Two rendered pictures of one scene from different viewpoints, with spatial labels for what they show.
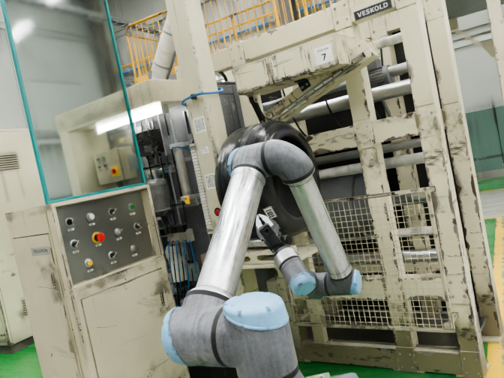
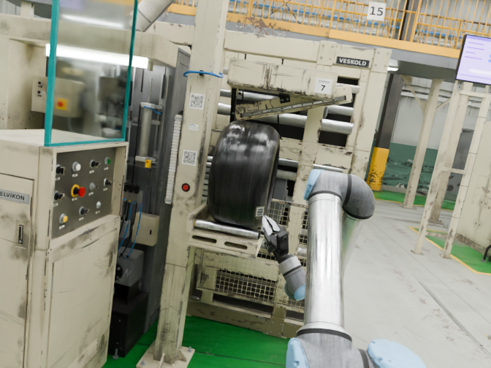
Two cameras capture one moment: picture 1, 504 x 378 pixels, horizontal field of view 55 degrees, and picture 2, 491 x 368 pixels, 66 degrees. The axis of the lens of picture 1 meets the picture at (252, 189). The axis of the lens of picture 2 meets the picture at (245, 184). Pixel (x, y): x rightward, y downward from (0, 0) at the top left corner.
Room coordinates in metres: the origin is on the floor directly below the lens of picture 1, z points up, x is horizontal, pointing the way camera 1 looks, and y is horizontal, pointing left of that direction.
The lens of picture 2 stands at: (0.62, 0.87, 1.47)
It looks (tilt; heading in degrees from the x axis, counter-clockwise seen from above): 10 degrees down; 331
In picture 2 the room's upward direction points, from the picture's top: 9 degrees clockwise
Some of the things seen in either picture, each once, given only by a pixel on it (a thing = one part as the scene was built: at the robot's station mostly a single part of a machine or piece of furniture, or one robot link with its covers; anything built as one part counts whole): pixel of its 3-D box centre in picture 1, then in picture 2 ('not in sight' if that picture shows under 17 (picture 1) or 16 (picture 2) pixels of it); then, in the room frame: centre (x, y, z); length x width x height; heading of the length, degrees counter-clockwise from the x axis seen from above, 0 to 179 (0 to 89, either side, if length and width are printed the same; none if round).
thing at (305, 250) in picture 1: (277, 255); (228, 239); (2.39, -0.06, 0.80); 0.37 x 0.36 x 0.02; 143
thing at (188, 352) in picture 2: not in sight; (166, 355); (2.52, 0.16, 0.02); 0.27 x 0.27 x 0.04; 53
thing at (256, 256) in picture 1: (260, 256); (223, 240); (2.27, 0.02, 0.83); 0.36 x 0.09 x 0.06; 53
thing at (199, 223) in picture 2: (258, 242); (226, 228); (2.27, 0.02, 0.90); 0.35 x 0.05 x 0.05; 53
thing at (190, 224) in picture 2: not in sight; (200, 215); (2.49, 0.08, 0.90); 0.40 x 0.03 x 0.10; 143
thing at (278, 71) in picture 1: (294, 67); (282, 80); (2.55, -0.34, 1.71); 0.61 x 0.25 x 0.15; 53
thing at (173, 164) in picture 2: (204, 187); (175, 160); (2.55, 0.24, 1.19); 0.05 x 0.04 x 0.48; 143
